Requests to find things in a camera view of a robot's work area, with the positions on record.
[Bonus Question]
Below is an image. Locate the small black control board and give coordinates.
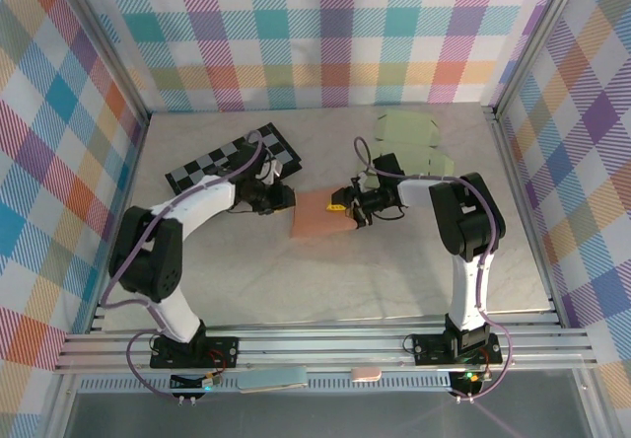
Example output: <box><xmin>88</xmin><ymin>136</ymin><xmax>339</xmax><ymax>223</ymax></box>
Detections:
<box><xmin>449</xmin><ymin>368</ymin><xmax>489</xmax><ymax>391</ymax></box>
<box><xmin>170</xmin><ymin>372</ymin><xmax>222</xmax><ymax>391</ymax></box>

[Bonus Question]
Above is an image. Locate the black and grey checkerboard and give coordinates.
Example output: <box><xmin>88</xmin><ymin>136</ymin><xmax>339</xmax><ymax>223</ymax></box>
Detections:
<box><xmin>164</xmin><ymin>121</ymin><xmax>303</xmax><ymax>195</ymax></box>

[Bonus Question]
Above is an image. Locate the light green paper box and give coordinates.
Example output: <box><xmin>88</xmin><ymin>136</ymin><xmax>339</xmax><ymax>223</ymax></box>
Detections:
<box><xmin>367</xmin><ymin>113</ymin><xmax>456</xmax><ymax>179</ymax></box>

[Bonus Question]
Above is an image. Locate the aluminium side rail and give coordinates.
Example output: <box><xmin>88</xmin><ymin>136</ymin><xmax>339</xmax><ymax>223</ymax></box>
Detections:
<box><xmin>485</xmin><ymin>105</ymin><xmax>563</xmax><ymax>329</ymax></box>

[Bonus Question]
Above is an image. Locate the aluminium frame post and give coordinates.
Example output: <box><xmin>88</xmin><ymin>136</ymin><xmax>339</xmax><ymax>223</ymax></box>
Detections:
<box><xmin>48</xmin><ymin>0</ymin><xmax>152</xmax><ymax>136</ymax></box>
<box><xmin>490</xmin><ymin>0</ymin><xmax>591</xmax><ymax>123</ymax></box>

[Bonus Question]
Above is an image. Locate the perforated metal cable tray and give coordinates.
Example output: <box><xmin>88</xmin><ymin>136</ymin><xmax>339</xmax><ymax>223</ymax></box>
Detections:
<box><xmin>78</xmin><ymin>371</ymin><xmax>453</xmax><ymax>394</ymax></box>

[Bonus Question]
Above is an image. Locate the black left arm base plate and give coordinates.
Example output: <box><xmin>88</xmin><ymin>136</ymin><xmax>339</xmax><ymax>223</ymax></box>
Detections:
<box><xmin>149</xmin><ymin>336</ymin><xmax>241</xmax><ymax>371</ymax></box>

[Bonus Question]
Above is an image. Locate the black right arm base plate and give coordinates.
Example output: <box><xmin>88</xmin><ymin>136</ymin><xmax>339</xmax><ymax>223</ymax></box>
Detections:
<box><xmin>411</xmin><ymin>332</ymin><xmax>504</xmax><ymax>366</ymax></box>

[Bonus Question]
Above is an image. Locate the orange paper box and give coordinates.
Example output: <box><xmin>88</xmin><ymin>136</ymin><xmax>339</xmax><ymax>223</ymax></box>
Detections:
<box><xmin>289</xmin><ymin>186</ymin><xmax>359</xmax><ymax>240</ymax></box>

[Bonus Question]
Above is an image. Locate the aluminium frame rail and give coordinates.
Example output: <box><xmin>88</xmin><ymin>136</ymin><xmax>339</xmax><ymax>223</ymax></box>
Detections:
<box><xmin>53</xmin><ymin>314</ymin><xmax>597</xmax><ymax>375</ymax></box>

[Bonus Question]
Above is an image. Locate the grey-blue flat strip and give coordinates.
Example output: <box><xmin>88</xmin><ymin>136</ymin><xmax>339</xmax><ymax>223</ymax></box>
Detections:
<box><xmin>237</xmin><ymin>366</ymin><xmax>308</xmax><ymax>393</ymax></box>

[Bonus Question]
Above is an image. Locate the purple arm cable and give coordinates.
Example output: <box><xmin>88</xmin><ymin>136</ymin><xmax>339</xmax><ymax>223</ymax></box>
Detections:
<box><xmin>101</xmin><ymin>129</ymin><xmax>272</xmax><ymax>404</ymax></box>
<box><xmin>353</xmin><ymin>135</ymin><xmax>517</xmax><ymax>404</ymax></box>

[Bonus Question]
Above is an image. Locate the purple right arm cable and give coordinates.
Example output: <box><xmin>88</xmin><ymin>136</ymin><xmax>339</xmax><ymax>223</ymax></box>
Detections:
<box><xmin>353</xmin><ymin>135</ymin><xmax>517</xmax><ymax>404</ymax></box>

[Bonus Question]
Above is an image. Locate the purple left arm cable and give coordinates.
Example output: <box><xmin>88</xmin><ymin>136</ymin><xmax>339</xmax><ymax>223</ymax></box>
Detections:
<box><xmin>101</xmin><ymin>129</ymin><xmax>272</xmax><ymax>404</ymax></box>

